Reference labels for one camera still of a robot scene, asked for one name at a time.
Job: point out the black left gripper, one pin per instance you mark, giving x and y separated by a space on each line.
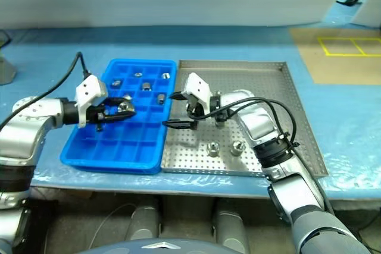
98 115

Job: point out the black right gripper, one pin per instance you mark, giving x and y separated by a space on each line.
195 108

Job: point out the metal roller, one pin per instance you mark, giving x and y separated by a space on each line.
146 86
116 83
137 74
165 75
221 121
128 96
123 106
161 98

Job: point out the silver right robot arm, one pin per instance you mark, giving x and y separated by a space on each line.
297 194

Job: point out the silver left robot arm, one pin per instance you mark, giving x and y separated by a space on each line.
26 129

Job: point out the blue compartment tray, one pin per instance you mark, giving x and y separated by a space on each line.
119 144

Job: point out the perforated steel tray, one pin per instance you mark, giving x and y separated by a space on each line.
262 87

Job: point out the metal nut left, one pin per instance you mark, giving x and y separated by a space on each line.
213 148

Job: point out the metal nut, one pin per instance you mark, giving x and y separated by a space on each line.
213 148
237 148

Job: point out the metal nut right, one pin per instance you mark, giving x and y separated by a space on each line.
237 148

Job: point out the blue plastic table cover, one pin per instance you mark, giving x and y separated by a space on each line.
208 45

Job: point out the grey rounded robot leg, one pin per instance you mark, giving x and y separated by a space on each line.
143 221
229 225

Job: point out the grey monitor stand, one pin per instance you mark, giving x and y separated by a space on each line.
6 71

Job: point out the blue-grey robot torso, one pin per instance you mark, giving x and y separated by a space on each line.
160 247

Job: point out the brown cardboard sheet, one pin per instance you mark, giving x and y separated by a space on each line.
339 69

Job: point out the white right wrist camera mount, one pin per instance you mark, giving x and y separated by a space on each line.
197 86

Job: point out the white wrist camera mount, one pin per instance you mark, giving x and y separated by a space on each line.
89 92
197 86

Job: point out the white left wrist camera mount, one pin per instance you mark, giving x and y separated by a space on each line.
89 92

